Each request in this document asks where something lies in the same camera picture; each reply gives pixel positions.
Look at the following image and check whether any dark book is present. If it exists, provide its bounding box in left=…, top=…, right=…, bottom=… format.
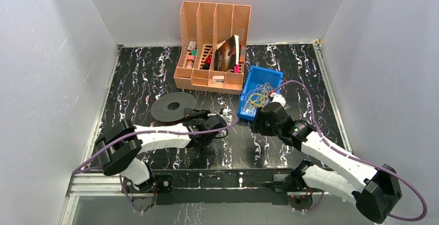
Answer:
left=213, top=35, right=240, bottom=72

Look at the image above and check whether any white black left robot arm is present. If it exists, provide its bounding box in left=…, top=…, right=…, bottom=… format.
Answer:
left=95, top=110, right=227, bottom=192

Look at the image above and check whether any yellow wire bundle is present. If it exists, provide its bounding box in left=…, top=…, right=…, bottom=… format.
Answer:
left=244, top=82, right=275, bottom=114

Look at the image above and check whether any pink sticker roll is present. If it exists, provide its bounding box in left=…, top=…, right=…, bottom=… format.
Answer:
left=185, top=54, right=196, bottom=69

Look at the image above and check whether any grey filament spool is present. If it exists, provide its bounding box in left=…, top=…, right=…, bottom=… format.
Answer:
left=151, top=92, right=197, bottom=123

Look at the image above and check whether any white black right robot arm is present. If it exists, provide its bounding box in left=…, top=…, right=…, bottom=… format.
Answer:
left=250, top=102, right=402, bottom=223

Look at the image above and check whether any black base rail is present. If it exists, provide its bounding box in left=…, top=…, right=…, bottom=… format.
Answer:
left=123, top=168, right=327, bottom=207

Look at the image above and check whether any white pink stapler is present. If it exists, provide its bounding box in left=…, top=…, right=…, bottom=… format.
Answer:
left=211, top=75, right=225, bottom=84

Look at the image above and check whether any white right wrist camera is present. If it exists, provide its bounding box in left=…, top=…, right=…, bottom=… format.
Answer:
left=270, top=93, right=286, bottom=107

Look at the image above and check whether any blue plastic bin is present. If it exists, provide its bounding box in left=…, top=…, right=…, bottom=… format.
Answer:
left=238, top=66, right=284, bottom=121

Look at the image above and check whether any pink desk organizer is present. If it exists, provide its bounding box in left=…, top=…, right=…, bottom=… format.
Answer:
left=174, top=1, right=252, bottom=95

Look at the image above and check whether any red black bottle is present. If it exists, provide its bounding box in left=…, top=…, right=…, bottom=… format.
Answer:
left=201, top=56, right=212, bottom=70

